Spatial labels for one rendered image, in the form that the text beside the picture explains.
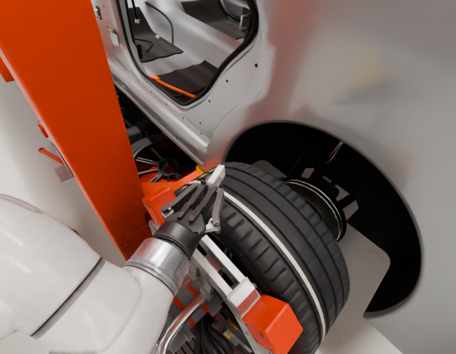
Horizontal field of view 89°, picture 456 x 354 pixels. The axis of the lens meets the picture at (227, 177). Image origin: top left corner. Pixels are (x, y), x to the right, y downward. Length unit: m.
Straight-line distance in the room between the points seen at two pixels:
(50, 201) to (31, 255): 1.99
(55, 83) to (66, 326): 0.43
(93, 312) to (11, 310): 0.07
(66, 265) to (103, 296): 0.05
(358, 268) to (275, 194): 1.57
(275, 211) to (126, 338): 0.41
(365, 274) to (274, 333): 1.66
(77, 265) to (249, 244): 0.35
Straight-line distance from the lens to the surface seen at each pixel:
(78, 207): 2.17
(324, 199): 0.93
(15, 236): 0.33
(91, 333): 0.33
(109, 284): 0.34
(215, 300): 0.78
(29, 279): 0.32
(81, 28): 0.57
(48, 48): 0.56
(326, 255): 0.67
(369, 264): 2.21
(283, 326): 0.55
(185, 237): 0.40
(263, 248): 0.56
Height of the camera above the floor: 1.67
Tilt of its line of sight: 49 degrees down
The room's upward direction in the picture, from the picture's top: 10 degrees clockwise
